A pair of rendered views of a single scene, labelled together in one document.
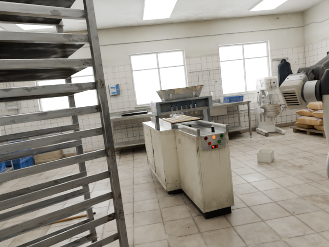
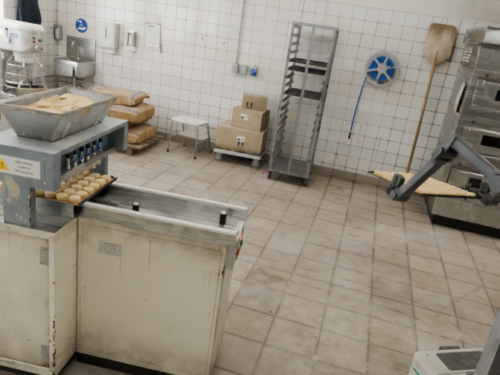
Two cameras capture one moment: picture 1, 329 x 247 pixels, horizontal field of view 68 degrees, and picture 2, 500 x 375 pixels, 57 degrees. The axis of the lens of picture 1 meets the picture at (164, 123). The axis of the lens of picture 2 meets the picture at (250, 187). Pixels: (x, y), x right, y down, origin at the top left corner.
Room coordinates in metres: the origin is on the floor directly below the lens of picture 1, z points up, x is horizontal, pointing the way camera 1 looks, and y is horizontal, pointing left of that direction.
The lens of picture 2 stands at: (1.58, 1.40, 1.77)
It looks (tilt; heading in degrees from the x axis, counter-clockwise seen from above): 20 degrees down; 289
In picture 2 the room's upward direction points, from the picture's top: 9 degrees clockwise
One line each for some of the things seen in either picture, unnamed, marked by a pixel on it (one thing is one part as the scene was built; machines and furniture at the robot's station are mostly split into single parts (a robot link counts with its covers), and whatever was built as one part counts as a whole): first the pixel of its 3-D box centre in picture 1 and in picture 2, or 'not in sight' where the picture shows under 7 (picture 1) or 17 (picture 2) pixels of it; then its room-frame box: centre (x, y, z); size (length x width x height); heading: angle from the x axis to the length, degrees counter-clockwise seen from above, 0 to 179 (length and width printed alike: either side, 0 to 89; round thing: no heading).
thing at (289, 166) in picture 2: not in sight; (303, 103); (2.97, -3.98, 0.93); 0.64 x 0.51 x 1.78; 99
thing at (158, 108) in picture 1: (181, 112); (63, 163); (3.10, -0.24, 1.01); 0.72 x 0.33 x 0.34; 103
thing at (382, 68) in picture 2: not in sight; (374, 97); (2.22, -4.43, 1.10); 0.41 x 0.17 x 1.10; 7
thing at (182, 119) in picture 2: not in sight; (190, 135); (4.37, -3.91, 0.23); 0.45 x 0.45 x 0.46; 88
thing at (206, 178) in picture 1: (201, 164); (157, 286); (2.61, -0.35, 0.45); 0.70 x 0.34 x 0.90; 13
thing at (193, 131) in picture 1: (169, 123); (23, 195); (3.17, -0.07, 0.87); 2.01 x 0.03 x 0.07; 13
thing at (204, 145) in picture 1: (213, 141); (235, 244); (2.25, -0.44, 0.77); 0.24 x 0.04 x 0.14; 103
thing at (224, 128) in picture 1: (190, 120); (57, 176); (3.24, -0.35, 0.87); 2.01 x 0.03 x 0.07; 13
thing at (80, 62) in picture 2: not in sight; (79, 59); (6.19, -3.86, 0.93); 0.99 x 0.38 x 1.09; 7
